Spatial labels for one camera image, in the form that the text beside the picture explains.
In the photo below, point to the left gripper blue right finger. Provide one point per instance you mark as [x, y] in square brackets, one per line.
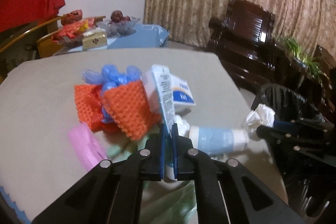
[226, 192]

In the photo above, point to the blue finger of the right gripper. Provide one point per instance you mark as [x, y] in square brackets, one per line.
[278, 123]
[268, 133]

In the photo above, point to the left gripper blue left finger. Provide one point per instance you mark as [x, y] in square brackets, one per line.
[112, 191]

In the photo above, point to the white tissue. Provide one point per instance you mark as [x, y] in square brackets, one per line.
[261, 116]

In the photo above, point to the green rubber glove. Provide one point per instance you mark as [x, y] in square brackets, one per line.
[123, 147]
[169, 202]

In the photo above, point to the pink face mask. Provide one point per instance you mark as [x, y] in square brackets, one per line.
[87, 148]

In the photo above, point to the blue white cream tube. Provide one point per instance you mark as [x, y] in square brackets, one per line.
[212, 141]

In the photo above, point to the white face mask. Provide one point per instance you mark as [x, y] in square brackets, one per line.
[182, 125]

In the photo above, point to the orange foam fruit net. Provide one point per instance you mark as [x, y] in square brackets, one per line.
[127, 105]

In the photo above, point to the white blue medicine box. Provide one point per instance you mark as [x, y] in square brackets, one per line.
[166, 94]

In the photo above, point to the blue plastic bag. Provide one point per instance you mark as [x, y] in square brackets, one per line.
[109, 78]

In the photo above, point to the dark wooden side table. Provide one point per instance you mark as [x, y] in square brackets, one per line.
[293, 74]

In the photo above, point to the green potted plant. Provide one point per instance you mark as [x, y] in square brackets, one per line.
[297, 51]

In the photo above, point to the dark wooden armchair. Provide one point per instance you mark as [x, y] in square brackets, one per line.
[243, 42]
[327, 67]

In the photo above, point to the grey table cloth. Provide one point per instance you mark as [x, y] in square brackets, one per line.
[38, 162]

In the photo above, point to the blue table cloth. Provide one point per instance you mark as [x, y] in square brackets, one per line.
[143, 36]

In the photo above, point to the gold tissue box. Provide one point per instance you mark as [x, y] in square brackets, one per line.
[94, 40]

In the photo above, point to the glass fruit bowl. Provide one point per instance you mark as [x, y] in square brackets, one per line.
[122, 28]

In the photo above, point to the red snack packets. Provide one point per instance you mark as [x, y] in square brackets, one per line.
[74, 29]

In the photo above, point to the wooden tv cabinet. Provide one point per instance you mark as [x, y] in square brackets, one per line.
[33, 41]

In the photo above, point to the red apples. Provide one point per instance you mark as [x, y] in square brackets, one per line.
[117, 17]

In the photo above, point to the red bag on cabinet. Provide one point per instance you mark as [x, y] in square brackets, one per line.
[72, 17]

